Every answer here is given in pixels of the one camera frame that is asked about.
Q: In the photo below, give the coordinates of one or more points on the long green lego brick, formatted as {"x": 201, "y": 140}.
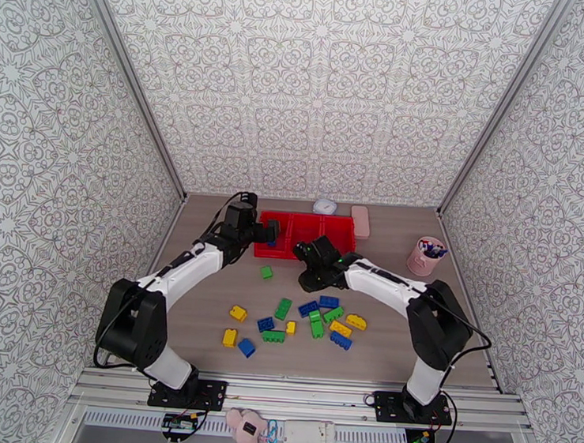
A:
{"x": 316, "y": 324}

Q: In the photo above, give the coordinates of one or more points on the yellow lego brick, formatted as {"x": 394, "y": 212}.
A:
{"x": 291, "y": 327}
{"x": 357, "y": 321}
{"x": 340, "y": 328}
{"x": 230, "y": 337}
{"x": 238, "y": 313}

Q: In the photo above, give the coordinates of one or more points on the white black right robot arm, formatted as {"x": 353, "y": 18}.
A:
{"x": 382, "y": 283}

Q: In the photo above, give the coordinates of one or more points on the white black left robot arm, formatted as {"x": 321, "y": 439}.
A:
{"x": 185, "y": 271}

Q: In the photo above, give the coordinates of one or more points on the red plastic bin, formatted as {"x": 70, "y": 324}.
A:
{"x": 343, "y": 229}
{"x": 284, "y": 251}
{"x": 306, "y": 229}

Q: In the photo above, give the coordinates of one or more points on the white round lidded container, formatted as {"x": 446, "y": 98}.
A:
{"x": 324, "y": 207}

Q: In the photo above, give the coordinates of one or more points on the pink oblong case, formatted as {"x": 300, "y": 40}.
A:
{"x": 360, "y": 222}

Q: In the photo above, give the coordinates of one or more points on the pink pen cup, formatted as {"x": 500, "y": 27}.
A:
{"x": 420, "y": 265}

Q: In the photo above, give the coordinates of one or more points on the white red marker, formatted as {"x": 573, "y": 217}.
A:
{"x": 423, "y": 245}

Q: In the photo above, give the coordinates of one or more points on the blue capped marker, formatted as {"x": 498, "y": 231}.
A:
{"x": 440, "y": 252}

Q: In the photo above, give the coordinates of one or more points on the white plastic box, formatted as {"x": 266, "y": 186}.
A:
{"x": 308, "y": 434}

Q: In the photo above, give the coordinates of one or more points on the pink plush toy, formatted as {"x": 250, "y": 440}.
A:
{"x": 238, "y": 420}

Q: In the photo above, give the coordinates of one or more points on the small black tag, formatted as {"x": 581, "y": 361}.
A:
{"x": 248, "y": 428}

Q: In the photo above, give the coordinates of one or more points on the circuit board with green light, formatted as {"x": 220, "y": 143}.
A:
{"x": 419, "y": 441}

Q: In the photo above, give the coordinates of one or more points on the small circuit board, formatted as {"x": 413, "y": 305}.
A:
{"x": 180, "y": 423}

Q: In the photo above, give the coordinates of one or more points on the aluminium table side rail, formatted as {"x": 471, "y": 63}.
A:
{"x": 456, "y": 262}
{"x": 170, "y": 230}

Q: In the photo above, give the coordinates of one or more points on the aluminium mounting rail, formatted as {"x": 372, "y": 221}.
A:
{"x": 301, "y": 397}

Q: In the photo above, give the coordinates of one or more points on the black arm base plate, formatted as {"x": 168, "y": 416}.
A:
{"x": 212, "y": 394}
{"x": 384, "y": 407}

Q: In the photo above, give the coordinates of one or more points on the aluminium frame post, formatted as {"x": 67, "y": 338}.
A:
{"x": 498, "y": 102}
{"x": 134, "y": 82}

